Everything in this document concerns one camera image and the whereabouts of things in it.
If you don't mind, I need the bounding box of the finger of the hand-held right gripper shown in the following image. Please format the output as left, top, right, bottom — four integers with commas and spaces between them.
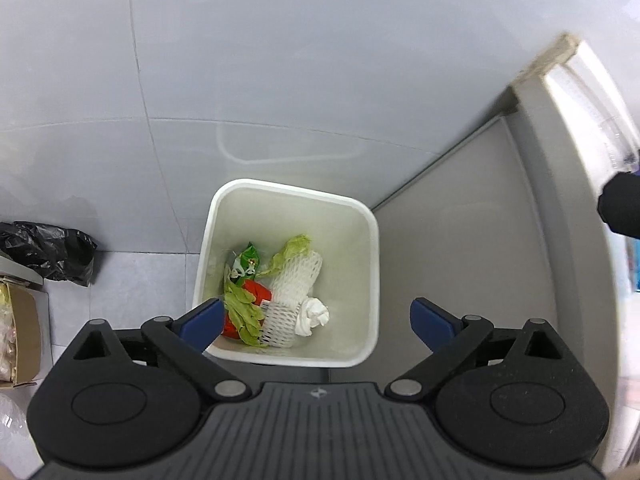
597, 171, 640, 237

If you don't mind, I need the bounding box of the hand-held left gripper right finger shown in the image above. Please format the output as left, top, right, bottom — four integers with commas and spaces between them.
385, 297, 566, 402

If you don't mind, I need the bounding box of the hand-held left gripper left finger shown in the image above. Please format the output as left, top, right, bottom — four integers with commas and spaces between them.
72, 297, 251, 402

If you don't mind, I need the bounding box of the green snack packet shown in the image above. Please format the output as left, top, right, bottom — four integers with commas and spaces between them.
226, 241, 262, 283

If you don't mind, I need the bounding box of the white trash bin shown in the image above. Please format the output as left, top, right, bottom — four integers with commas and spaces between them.
191, 178, 380, 368

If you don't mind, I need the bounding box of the green lettuce leaf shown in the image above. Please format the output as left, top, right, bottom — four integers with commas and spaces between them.
222, 280, 268, 348
260, 234, 311, 277

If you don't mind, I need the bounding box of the red packet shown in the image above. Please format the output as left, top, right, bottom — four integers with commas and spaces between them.
220, 280, 275, 341

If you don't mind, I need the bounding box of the white foam fruit net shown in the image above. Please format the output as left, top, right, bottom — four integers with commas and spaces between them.
270, 250, 323, 311
257, 302, 303, 348

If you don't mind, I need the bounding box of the crumpled white tissue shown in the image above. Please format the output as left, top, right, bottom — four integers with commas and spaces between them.
295, 296, 331, 337

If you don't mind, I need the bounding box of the grey cabinet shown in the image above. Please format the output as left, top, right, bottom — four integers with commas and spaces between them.
372, 80, 626, 396

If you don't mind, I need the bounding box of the black plastic bag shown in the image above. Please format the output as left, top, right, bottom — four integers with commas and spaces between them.
0, 221, 98, 288

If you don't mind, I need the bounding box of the cardboard box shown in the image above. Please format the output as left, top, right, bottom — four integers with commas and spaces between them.
0, 280, 42, 391

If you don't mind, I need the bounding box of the white plastic bag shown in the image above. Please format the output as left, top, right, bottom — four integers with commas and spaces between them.
0, 392, 33, 466

